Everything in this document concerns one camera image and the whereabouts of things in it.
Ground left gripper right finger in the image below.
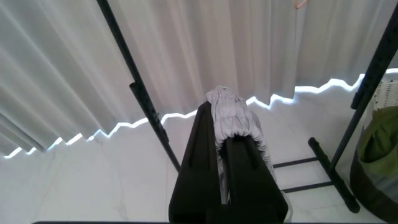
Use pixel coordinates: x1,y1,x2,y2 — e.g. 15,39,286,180
223,134,289,223

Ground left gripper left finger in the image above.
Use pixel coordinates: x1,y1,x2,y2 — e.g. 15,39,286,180
169,101,223,223

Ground pale grey shorts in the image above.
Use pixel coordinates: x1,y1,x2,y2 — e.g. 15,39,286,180
204,85,294,223

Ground black clothes rack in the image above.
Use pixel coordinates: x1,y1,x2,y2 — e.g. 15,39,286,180
96,0,398,214

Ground white laundry basket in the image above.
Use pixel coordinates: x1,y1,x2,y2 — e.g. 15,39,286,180
349,80,398,223

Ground green garment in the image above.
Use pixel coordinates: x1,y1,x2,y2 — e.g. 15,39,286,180
356,105,398,179

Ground white curtain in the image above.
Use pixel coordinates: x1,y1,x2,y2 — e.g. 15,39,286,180
0,0,398,159

